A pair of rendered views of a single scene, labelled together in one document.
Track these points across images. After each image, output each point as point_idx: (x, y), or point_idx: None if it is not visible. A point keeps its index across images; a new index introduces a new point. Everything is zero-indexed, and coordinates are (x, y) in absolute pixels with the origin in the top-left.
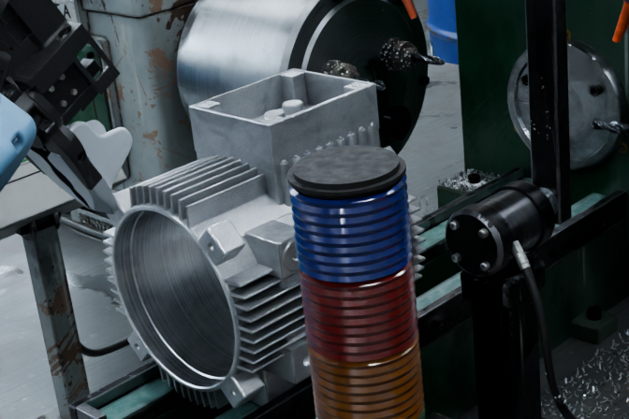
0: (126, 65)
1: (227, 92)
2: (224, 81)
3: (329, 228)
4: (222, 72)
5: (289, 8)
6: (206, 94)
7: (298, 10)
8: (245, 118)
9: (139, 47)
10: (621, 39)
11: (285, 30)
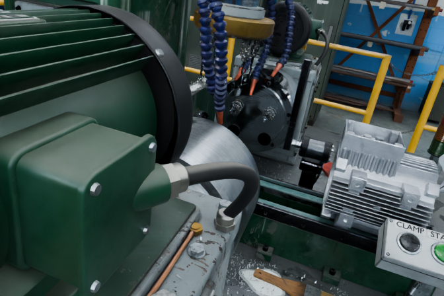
0: (217, 290)
1: (384, 142)
2: (247, 212)
3: None
4: (246, 207)
5: (239, 145)
6: (240, 234)
7: (242, 143)
8: (401, 136)
9: (229, 255)
10: (207, 102)
11: (250, 154)
